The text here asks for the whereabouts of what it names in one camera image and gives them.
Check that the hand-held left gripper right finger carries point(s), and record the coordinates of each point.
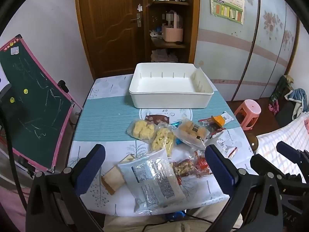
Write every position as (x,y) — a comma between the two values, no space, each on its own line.
(218,170)

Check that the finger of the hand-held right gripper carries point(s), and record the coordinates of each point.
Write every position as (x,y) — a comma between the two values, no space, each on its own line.
(287,149)
(262,163)

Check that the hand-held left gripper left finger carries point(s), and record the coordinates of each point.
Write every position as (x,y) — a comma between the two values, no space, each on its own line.
(90,170)

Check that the small white snack packet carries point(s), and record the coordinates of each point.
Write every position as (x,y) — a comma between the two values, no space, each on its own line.
(225,147)

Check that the tan cake slice packet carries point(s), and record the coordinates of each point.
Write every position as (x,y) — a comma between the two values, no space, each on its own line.
(113,178)

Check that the brown nut bar packet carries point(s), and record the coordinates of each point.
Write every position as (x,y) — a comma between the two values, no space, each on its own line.
(184,168)

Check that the dark red clear packet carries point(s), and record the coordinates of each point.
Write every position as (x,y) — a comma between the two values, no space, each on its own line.
(212,128)

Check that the orange cake packet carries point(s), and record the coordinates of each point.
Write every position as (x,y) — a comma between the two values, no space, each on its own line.
(190,130)

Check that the blue foil snack wrapper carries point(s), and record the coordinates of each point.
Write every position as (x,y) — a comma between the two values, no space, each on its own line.
(179,141)

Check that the orange white snack packet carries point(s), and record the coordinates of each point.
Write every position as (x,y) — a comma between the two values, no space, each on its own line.
(222,119)

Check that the Lipo cream cookies packet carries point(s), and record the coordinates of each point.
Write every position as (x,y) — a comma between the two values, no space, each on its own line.
(152,181)

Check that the yellow puffed snack packet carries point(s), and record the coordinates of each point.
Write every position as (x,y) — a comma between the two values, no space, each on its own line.
(163,140)
(142,129)

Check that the brown patterned snack packet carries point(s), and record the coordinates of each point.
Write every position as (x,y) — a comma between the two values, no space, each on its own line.
(157,119)

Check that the white plastic bin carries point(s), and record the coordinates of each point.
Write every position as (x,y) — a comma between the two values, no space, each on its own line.
(169,82)

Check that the plaid blanket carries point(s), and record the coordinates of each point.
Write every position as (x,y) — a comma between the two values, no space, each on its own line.
(289,135)

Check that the dark cabinet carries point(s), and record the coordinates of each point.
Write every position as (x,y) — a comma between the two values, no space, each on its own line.
(284,116)

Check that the pink toy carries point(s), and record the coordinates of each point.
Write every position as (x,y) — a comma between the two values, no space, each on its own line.
(274,107)

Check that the pink plastic stool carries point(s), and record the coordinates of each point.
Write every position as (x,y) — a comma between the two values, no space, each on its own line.
(247,111)

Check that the blue white towel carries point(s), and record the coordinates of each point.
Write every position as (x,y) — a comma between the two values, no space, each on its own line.
(298,96)

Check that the green bag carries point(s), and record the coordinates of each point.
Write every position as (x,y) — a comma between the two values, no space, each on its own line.
(281,89)

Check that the small blue object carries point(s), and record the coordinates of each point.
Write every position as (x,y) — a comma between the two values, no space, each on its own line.
(177,215)

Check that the pink framed chalkboard easel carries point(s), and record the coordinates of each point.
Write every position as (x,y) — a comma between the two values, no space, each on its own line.
(36,116)

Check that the black easel clamp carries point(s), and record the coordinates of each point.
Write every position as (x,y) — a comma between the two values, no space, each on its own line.
(63,85)

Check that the yellow smiley magnet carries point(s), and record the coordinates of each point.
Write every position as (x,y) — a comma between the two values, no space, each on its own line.
(12,100)
(26,91)

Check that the floral sliding wardrobe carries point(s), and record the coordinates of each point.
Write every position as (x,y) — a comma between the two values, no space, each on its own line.
(229,53)

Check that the brown wooden door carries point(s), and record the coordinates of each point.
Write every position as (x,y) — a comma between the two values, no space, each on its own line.
(108,29)

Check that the wooden chair frame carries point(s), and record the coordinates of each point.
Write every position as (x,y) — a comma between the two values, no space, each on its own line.
(255,142)

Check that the wall poster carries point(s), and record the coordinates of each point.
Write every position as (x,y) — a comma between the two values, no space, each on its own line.
(227,4)

